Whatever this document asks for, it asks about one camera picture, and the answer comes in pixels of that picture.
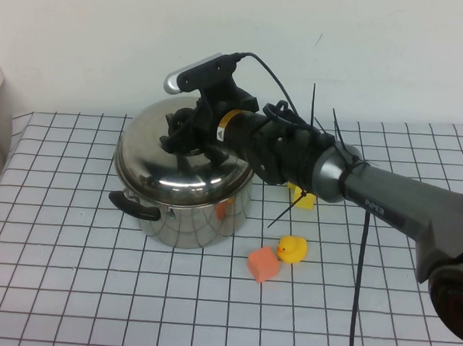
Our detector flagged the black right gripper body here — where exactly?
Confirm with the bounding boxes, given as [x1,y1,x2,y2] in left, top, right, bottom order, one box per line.
[187,72,262,152]

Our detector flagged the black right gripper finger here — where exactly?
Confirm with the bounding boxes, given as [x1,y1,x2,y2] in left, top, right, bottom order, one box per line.
[202,138,230,168]
[162,107,195,139]

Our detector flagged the stainless steel lid black knob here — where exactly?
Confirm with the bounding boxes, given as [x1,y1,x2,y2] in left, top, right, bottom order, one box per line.
[110,91,260,215]

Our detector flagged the black zip tie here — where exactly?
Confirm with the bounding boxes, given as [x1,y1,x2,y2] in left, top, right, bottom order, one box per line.
[328,107,366,165]
[266,185,309,233]
[309,82,332,136]

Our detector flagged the orange foam block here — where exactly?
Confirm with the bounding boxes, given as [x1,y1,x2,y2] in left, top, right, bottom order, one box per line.
[245,244,281,284]

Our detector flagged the yellow rubber duck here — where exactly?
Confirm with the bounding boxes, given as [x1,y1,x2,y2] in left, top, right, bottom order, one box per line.
[275,234,309,266]

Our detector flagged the white black-grid tablecloth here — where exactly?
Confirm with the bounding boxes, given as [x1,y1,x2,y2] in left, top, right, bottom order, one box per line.
[0,86,463,346]

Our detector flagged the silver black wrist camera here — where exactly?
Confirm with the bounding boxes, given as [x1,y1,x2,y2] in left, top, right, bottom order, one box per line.
[163,47,241,101]

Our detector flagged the stainless steel pot black handles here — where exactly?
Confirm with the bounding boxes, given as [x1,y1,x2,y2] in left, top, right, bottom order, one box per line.
[104,159,255,255]

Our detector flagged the black camera cable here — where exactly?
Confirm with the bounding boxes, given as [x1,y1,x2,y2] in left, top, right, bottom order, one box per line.
[209,50,388,346]

